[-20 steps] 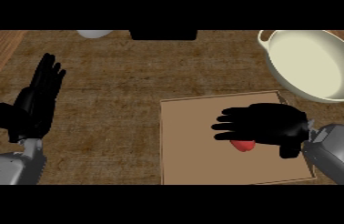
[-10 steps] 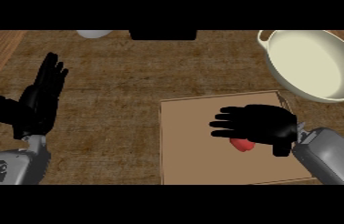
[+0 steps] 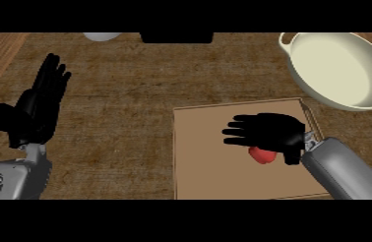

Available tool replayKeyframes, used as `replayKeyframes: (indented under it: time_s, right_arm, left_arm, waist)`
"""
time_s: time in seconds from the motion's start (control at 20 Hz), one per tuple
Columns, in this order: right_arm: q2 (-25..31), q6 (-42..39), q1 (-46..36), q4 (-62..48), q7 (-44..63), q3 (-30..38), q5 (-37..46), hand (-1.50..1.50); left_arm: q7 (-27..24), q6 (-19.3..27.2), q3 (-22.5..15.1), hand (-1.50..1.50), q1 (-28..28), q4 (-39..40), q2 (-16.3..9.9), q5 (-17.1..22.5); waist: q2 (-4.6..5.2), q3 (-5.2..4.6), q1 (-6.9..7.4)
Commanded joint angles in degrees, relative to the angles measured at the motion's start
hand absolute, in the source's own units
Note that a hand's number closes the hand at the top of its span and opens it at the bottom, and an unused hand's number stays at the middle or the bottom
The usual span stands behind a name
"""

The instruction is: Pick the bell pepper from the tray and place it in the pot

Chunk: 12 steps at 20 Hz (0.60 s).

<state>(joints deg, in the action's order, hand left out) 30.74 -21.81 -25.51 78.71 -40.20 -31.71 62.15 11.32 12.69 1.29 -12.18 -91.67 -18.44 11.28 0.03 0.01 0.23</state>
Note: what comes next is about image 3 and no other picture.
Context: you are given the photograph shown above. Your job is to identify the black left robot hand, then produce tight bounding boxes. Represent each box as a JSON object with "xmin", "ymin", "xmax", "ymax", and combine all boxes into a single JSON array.
[{"xmin": 0, "ymin": 52, "xmax": 72, "ymax": 150}]

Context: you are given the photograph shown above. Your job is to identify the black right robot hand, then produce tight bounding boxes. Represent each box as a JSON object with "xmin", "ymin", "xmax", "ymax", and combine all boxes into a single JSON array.
[{"xmin": 221, "ymin": 112, "xmax": 308, "ymax": 166}]

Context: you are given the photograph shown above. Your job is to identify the red bell pepper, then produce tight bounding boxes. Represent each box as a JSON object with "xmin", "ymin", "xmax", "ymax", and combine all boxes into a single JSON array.
[{"xmin": 246, "ymin": 146, "xmax": 279, "ymax": 165}]

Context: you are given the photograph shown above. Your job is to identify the brown flat tray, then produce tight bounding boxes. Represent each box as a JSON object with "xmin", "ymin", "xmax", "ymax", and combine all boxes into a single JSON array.
[{"xmin": 171, "ymin": 97, "xmax": 335, "ymax": 201}]

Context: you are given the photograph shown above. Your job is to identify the cream pot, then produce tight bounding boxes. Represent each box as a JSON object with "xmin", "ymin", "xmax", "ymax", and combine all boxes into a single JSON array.
[{"xmin": 277, "ymin": 32, "xmax": 372, "ymax": 112}]

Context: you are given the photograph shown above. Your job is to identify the white round bowl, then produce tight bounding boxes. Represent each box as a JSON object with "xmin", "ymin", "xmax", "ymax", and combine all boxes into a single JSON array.
[{"xmin": 81, "ymin": 32, "xmax": 124, "ymax": 42}]

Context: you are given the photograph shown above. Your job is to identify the black appliance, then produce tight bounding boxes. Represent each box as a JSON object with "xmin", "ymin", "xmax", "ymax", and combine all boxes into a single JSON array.
[{"xmin": 138, "ymin": 32, "xmax": 215, "ymax": 44}]

